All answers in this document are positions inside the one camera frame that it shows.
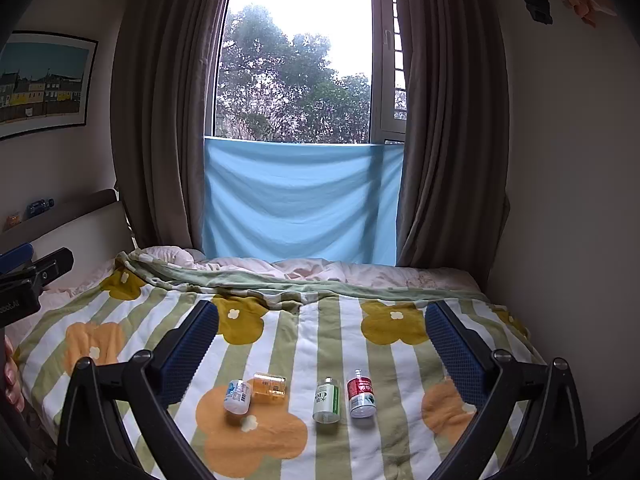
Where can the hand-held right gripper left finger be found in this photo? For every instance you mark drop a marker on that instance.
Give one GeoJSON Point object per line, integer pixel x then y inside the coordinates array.
{"type": "Point", "coordinates": [192, 347]}

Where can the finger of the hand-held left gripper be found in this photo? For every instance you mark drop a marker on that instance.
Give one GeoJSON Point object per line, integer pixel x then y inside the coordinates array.
{"type": "Point", "coordinates": [47, 267]}
{"type": "Point", "coordinates": [15, 255]}

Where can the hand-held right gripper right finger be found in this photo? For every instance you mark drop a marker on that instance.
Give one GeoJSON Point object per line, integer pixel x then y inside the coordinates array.
{"type": "Point", "coordinates": [457, 355]}

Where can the person's left hand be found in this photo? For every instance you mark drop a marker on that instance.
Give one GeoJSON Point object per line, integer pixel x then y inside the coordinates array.
{"type": "Point", "coordinates": [11, 380]}

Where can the small orange figure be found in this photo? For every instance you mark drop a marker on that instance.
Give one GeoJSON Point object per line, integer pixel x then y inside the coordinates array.
{"type": "Point", "coordinates": [14, 220]}

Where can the wooden headboard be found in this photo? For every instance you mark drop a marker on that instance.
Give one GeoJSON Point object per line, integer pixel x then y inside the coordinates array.
{"type": "Point", "coordinates": [65, 222]}

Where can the white bottle blue label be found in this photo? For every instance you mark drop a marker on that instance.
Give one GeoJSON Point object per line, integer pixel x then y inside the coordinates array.
{"type": "Point", "coordinates": [237, 396]}

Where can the white bottle red label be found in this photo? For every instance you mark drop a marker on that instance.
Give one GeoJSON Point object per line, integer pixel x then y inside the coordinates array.
{"type": "Point", "coordinates": [361, 394]}

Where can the striped flower print blanket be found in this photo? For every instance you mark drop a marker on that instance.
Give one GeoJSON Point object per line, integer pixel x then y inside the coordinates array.
{"type": "Point", "coordinates": [320, 340]}

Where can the pink duvet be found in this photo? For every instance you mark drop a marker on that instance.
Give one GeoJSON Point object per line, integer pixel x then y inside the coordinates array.
{"type": "Point", "coordinates": [350, 272]}

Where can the clear bottle green label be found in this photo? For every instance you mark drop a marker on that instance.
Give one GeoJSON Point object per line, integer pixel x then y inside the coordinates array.
{"type": "Point", "coordinates": [327, 400]}

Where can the light blue cloth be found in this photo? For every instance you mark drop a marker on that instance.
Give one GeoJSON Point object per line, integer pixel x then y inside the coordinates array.
{"type": "Point", "coordinates": [300, 200]}

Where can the brown curtain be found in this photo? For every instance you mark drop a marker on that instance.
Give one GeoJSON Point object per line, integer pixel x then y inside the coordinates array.
{"type": "Point", "coordinates": [160, 120]}
{"type": "Point", "coordinates": [450, 125]}

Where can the window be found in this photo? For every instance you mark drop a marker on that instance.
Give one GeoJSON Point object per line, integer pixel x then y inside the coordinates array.
{"type": "Point", "coordinates": [305, 55]}

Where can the framed wall picture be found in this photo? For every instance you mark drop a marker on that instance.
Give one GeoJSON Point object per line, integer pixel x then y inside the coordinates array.
{"type": "Point", "coordinates": [42, 82]}

